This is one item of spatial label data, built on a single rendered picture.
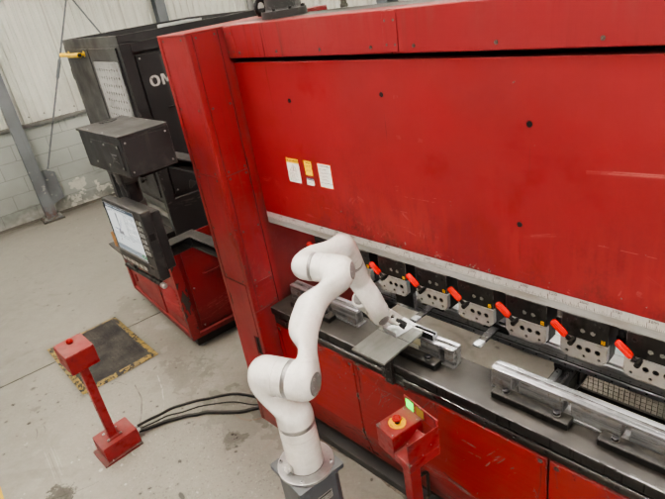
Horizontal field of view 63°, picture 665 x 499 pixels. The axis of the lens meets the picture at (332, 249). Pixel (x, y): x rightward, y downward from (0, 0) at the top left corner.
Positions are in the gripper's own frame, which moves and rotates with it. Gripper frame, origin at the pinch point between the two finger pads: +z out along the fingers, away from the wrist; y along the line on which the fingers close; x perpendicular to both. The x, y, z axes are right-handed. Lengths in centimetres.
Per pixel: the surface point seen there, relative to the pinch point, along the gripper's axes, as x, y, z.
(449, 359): 5.0, -24.0, 10.9
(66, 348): 88, 164, -43
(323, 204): -33, 39, -36
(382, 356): 16.6, -6.5, -9.3
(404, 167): -48, -10, -54
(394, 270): -17.6, 0.3, -18.3
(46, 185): -3, 662, 74
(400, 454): 48, -25, 3
